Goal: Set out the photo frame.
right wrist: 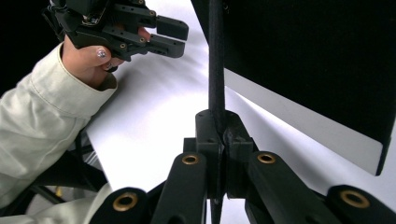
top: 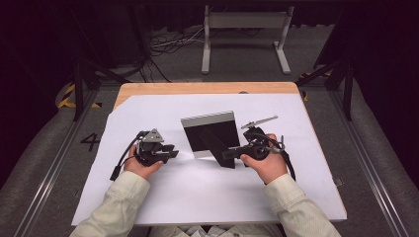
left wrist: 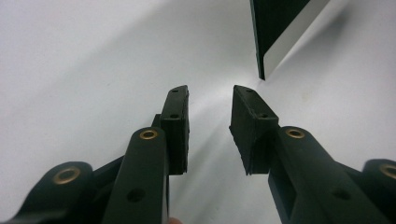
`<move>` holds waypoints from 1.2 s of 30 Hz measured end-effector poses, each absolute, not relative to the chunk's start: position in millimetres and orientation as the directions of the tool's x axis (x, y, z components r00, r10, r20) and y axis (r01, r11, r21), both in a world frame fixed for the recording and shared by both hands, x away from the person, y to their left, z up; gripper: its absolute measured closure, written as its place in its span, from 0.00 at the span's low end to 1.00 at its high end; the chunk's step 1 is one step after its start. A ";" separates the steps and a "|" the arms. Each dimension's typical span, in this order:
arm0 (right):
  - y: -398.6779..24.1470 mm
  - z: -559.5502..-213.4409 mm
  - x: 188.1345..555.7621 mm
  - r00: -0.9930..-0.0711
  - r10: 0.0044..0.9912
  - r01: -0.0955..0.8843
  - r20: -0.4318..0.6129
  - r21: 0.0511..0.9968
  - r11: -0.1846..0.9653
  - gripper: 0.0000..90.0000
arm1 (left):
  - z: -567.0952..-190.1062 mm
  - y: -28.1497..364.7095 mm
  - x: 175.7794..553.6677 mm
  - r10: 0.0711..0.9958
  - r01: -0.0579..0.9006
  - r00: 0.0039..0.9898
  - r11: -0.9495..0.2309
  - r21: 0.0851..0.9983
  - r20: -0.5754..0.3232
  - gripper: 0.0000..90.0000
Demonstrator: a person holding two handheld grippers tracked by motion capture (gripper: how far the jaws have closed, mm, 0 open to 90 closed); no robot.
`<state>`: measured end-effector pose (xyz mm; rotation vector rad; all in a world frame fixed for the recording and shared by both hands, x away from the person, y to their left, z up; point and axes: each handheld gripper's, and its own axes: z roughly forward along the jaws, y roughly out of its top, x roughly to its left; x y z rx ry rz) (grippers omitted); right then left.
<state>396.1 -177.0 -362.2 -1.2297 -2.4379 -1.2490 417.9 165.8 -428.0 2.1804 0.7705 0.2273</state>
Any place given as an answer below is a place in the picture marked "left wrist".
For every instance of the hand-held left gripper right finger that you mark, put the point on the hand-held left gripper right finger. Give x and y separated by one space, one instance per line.
299 174

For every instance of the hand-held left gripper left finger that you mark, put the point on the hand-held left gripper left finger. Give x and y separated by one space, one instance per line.
146 174

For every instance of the black square board white edges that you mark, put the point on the black square board white edges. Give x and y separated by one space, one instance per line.
277 21

